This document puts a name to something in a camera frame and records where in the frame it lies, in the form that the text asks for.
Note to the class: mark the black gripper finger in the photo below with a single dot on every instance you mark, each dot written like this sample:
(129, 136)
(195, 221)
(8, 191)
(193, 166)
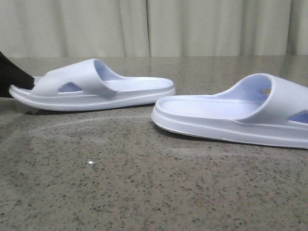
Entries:
(10, 74)

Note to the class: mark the light blue slipper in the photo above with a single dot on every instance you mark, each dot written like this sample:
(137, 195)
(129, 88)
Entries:
(91, 85)
(259, 109)

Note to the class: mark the beige curtain backdrop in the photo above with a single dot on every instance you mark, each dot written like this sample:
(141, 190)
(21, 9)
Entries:
(157, 28)

